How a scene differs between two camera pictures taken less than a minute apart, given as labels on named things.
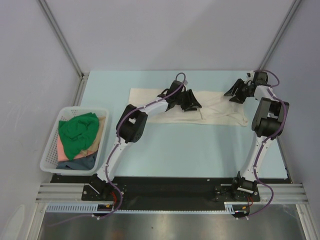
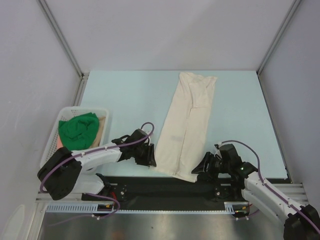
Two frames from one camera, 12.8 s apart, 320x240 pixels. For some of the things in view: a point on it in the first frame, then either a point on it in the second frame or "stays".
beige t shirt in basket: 95,145 stays
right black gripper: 240,90 -> 210,165
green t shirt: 78,133 stays
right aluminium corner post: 279,34 stays
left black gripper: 192,104 -> 149,159
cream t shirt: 218,109 -> 183,139
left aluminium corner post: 68,47 stays
